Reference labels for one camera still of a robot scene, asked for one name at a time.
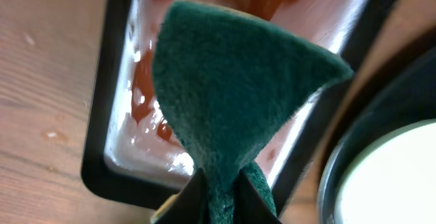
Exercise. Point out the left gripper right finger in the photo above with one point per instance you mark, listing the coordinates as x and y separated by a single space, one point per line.
250 208

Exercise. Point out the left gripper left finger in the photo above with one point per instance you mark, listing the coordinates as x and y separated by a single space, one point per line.
189 206

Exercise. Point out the green scrubbing sponge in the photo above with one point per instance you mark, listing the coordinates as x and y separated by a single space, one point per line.
226 82

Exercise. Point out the light blue plate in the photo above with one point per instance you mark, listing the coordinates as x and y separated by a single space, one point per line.
392 181

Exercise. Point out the black rectangular soapy tray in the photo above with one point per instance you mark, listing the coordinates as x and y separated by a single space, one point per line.
124 169

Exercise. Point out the black round tray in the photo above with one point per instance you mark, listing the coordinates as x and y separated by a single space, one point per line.
409 98

